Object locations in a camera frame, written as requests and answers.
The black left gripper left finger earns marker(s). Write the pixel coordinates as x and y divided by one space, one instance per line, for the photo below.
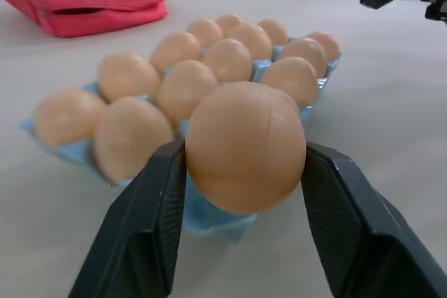
139 221

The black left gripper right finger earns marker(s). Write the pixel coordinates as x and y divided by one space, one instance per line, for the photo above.
352 228

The tan egg with seam line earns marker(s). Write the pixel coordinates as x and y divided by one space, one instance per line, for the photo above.
246 148

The light blue egg tray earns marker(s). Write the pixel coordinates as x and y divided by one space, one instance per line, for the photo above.
213 219

